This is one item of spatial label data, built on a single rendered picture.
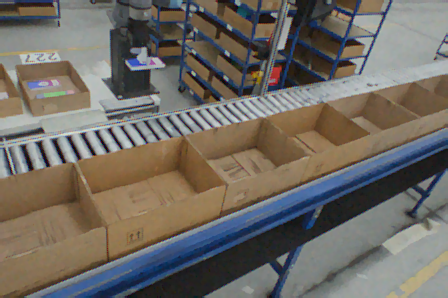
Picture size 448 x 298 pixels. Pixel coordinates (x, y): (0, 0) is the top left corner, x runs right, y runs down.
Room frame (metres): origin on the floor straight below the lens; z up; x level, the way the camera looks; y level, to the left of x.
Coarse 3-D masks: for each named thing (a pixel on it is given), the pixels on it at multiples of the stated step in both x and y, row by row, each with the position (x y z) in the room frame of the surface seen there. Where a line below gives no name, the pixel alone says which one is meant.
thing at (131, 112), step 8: (152, 104) 1.77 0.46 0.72; (112, 112) 1.60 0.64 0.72; (120, 112) 1.62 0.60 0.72; (128, 112) 1.65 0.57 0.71; (136, 112) 1.69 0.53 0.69; (144, 112) 1.72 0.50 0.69; (152, 112) 1.78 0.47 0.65; (40, 128) 1.34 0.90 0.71; (0, 136) 1.23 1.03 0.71; (8, 136) 1.25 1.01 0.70; (16, 136) 1.27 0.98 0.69; (24, 136) 1.29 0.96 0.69
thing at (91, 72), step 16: (80, 64) 2.01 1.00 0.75; (96, 64) 2.05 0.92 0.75; (16, 80) 1.67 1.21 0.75; (96, 80) 1.85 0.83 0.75; (96, 96) 1.68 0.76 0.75; (112, 96) 1.71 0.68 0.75; (80, 112) 1.50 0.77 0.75; (0, 128) 1.24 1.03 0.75; (16, 128) 1.28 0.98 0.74; (32, 128) 1.32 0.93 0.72
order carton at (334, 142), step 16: (288, 112) 1.42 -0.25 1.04; (304, 112) 1.50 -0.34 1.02; (320, 112) 1.58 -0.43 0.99; (336, 112) 1.52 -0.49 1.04; (288, 128) 1.45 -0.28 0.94; (304, 128) 1.52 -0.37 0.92; (320, 128) 1.55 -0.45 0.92; (336, 128) 1.50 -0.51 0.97; (352, 128) 1.44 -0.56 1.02; (304, 144) 1.43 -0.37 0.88; (320, 144) 1.45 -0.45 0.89; (336, 144) 1.47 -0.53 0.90; (352, 144) 1.28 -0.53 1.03; (320, 160) 1.16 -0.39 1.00; (336, 160) 1.23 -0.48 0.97; (352, 160) 1.32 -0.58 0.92; (304, 176) 1.12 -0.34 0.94; (320, 176) 1.19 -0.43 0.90
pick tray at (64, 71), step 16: (32, 64) 1.72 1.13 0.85; (48, 64) 1.77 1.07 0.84; (64, 64) 1.82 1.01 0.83; (32, 80) 1.69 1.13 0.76; (64, 80) 1.76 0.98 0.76; (80, 80) 1.68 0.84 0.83; (32, 96) 1.54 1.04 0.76; (64, 96) 1.47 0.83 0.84; (80, 96) 1.52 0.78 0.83; (32, 112) 1.38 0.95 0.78; (48, 112) 1.42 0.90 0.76; (64, 112) 1.47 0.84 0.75
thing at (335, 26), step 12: (360, 0) 3.05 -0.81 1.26; (288, 12) 3.58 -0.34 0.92; (348, 12) 3.09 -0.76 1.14; (360, 12) 3.18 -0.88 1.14; (372, 12) 3.27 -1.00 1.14; (384, 12) 3.36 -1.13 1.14; (324, 24) 3.36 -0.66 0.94; (336, 24) 3.45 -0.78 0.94; (348, 24) 3.06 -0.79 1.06; (300, 36) 3.53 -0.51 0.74; (336, 36) 3.12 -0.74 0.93; (348, 36) 3.15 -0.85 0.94; (360, 36) 3.23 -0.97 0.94; (372, 36) 3.35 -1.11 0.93; (312, 48) 3.27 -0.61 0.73; (300, 60) 3.43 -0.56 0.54; (336, 60) 3.05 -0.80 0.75; (288, 72) 3.56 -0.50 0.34; (312, 72) 3.20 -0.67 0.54; (360, 72) 3.34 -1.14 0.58; (300, 84) 3.32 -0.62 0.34
